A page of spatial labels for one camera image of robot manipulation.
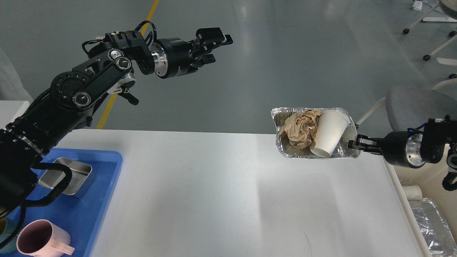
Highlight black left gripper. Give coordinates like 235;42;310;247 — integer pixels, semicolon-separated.
150;27;233;79

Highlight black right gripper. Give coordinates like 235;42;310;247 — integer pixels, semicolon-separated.
348;131;425;168

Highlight white paper cup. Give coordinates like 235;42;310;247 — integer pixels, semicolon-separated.
311;110;350;159

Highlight brown paper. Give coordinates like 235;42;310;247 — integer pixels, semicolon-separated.
278;110;321;150

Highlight aluminium foil tray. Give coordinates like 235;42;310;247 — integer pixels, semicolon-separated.
270;107;361;160

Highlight stainless steel rectangular tray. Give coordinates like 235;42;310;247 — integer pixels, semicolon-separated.
39;157;96;199

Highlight pink plastic mug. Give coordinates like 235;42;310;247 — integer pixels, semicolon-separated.
16;219;75;257

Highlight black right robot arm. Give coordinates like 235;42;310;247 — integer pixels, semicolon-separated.
348;115;457;191

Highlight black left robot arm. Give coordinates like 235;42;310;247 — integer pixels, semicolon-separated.
0;20;233;248

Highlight paper cup in bin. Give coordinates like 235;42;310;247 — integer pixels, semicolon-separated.
402;185;423;202

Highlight cream plastic bin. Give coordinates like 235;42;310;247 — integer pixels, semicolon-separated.
384;160;457;257

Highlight white rolling chair base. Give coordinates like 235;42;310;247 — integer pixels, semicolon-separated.
402;0;457;90

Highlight foil tray in bin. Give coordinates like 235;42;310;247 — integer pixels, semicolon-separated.
408;197;457;257

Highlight teal ceramic cup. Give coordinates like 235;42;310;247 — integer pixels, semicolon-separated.
0;217;23;256

